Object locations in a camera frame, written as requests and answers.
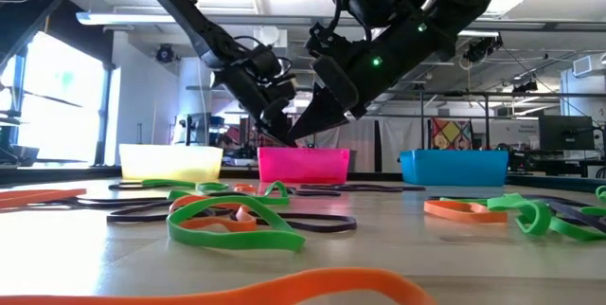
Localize black ceiling camera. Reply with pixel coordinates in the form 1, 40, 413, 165
154, 43, 176, 64

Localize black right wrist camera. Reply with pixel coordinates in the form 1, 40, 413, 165
306, 21, 345, 59

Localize colourful patchwork quilt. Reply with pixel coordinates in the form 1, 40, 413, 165
429, 117, 474, 152

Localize black pipe rack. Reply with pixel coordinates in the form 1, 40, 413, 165
378, 87, 606, 151

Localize long ceiling strip light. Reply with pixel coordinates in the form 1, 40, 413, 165
75, 9, 214, 27

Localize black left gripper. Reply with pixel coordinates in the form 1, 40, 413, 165
210, 42, 299, 147

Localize blue plastic basket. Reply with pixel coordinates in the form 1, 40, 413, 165
399, 149, 510, 188

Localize monitor on arm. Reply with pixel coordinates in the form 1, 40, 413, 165
172, 112, 213, 148

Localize white ceiling box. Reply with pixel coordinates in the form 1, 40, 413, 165
253, 27, 289, 48

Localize white hanging sheet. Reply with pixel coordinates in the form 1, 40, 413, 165
330, 117, 427, 173

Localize white wall air unit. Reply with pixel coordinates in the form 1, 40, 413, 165
571, 53, 606, 79

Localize yellow plastic basket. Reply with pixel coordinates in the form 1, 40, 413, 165
117, 143, 224, 183

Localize black monitor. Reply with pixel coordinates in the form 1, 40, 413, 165
538, 115, 597, 152

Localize large bright window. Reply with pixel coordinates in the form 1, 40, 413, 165
0, 31, 106, 167

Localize black ceiling fixture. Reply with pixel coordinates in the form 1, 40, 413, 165
462, 33, 504, 63

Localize pink plastic basket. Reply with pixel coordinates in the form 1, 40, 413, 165
257, 147, 351, 185

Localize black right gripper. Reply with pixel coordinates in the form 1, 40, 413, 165
287, 18, 451, 143

